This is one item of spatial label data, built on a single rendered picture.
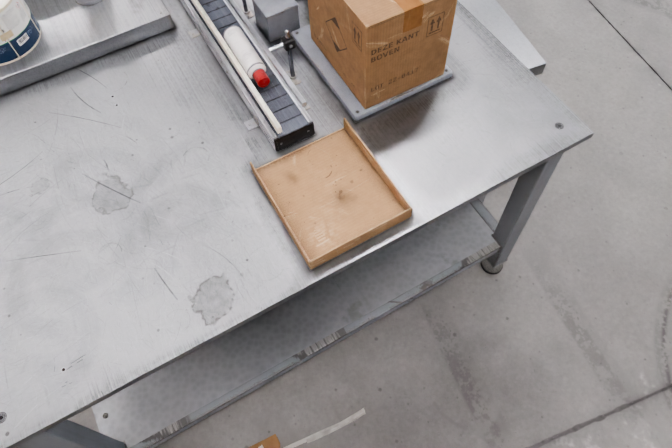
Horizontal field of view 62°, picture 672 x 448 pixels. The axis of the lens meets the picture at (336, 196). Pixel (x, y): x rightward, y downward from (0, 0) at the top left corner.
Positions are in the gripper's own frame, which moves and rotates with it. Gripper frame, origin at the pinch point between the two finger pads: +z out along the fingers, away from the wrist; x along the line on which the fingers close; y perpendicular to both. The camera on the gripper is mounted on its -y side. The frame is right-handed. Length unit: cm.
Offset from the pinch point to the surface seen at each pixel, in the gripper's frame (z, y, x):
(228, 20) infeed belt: -8.0, -1.6, 24.8
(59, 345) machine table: -36, 66, 83
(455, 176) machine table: -40, -28, 90
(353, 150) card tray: -31, -11, 73
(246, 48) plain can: -21.4, 0.2, 37.7
